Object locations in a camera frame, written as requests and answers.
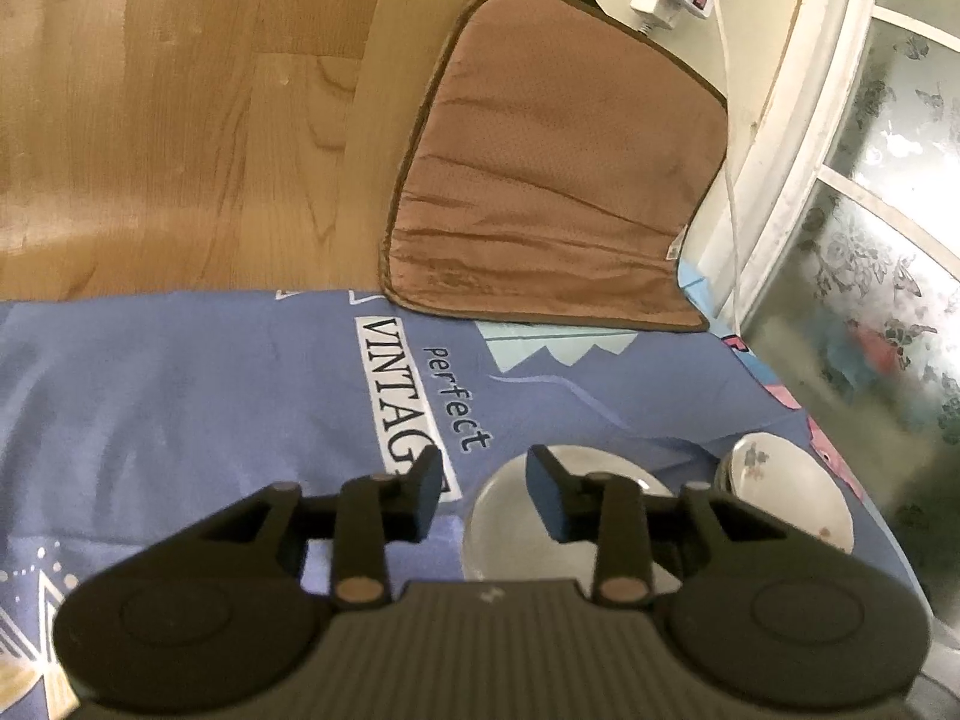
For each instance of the white framed floral glass door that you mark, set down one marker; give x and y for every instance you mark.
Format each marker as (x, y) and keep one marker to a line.
(877, 240)

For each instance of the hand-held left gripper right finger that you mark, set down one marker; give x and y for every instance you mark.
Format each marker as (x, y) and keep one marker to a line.
(547, 495)

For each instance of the blue printed tablecloth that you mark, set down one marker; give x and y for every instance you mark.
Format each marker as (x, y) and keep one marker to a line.
(187, 405)

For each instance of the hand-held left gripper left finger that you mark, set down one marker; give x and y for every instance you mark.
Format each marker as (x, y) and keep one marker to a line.
(424, 495)

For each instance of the white plate with grey flower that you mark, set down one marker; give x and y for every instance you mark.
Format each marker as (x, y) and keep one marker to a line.
(795, 495)
(502, 532)

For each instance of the brown seat cushion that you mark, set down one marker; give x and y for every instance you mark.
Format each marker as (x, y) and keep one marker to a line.
(555, 165)

